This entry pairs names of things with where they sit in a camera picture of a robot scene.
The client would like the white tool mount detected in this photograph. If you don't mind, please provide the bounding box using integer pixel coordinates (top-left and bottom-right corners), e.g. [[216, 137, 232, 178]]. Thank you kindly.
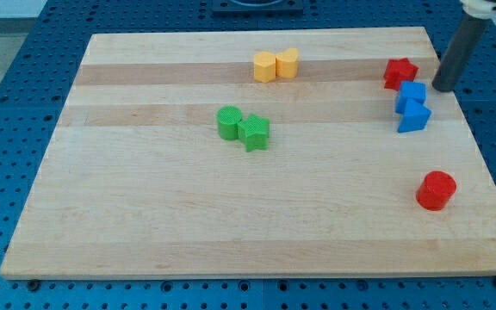
[[460, 0, 496, 20]]

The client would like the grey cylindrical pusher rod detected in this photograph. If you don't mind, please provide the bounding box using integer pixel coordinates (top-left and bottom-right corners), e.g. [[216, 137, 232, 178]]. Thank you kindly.
[[431, 13, 491, 92]]

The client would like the red star block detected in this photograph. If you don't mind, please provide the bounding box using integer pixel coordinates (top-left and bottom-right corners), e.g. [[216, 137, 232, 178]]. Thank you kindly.
[[383, 58, 419, 90]]

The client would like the yellow heart block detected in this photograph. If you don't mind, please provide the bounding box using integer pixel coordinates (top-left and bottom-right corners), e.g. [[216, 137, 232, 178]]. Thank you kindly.
[[276, 47, 300, 78]]

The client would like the green star block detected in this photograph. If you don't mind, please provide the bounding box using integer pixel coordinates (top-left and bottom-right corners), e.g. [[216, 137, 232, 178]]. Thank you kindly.
[[238, 114, 270, 152]]

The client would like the blue cube block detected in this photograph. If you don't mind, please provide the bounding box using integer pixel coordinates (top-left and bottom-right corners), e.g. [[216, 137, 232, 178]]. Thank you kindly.
[[395, 81, 426, 114]]

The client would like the blue triangle block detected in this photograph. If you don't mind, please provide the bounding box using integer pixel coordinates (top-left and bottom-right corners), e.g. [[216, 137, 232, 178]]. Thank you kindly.
[[396, 99, 431, 133]]

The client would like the red cylinder block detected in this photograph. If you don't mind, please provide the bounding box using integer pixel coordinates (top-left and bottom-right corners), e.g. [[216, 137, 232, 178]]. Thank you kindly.
[[415, 170, 457, 211]]

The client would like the wooden board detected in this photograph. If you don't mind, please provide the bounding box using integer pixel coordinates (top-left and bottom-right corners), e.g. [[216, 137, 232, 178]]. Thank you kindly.
[[0, 27, 496, 280]]

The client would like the yellow hexagon block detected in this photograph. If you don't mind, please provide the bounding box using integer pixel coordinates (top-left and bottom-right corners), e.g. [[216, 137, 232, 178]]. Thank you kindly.
[[253, 52, 276, 83]]

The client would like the green cylinder block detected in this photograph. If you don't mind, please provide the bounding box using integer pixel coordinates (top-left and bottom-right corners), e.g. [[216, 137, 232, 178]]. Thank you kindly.
[[216, 106, 243, 140]]

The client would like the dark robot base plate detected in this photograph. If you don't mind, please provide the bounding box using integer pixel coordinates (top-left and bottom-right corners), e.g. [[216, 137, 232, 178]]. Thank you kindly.
[[210, 0, 303, 13]]

